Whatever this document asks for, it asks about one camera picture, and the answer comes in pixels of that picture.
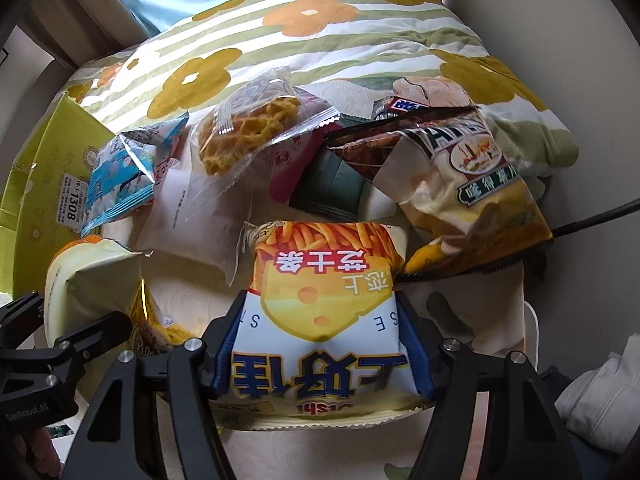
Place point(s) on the dark green snack packet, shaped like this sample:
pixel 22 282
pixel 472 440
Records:
pixel 330 185

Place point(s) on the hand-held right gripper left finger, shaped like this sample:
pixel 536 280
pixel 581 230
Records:
pixel 224 360

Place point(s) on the cream floral bed sheet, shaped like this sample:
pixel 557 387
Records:
pixel 280 452

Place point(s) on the cheese sticks snack bag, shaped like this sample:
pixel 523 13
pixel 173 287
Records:
pixel 320 300

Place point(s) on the green cardboard box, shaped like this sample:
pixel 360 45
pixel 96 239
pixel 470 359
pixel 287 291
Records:
pixel 45 140

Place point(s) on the brown and yellow chips bag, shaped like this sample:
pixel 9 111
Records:
pixel 450 195

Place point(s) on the cream puffed snack bag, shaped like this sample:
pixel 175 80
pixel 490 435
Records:
pixel 85 280

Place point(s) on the pink strawberry snack packet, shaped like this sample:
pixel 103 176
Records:
pixel 286 172

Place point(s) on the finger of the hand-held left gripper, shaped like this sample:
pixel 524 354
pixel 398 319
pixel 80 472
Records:
pixel 95 332
pixel 22 317

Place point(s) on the striped floral quilt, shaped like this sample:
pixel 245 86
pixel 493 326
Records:
pixel 350 45

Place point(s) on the plain white snack packet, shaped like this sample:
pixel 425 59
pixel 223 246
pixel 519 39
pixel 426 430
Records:
pixel 190 220

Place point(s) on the white cloth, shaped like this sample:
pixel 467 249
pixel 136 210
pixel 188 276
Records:
pixel 605 395

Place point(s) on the gold snack packet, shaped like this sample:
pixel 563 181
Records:
pixel 150 330

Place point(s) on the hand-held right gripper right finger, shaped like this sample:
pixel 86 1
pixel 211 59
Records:
pixel 421 355

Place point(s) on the small chocolate bar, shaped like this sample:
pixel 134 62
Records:
pixel 400 106

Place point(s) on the clear fried noodle snack packet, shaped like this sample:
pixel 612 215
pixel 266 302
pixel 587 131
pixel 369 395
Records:
pixel 240 125

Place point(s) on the blue and white snack packet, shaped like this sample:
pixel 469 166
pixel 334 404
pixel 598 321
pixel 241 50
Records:
pixel 120 180

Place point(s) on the brown curtain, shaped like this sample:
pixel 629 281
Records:
pixel 85 10

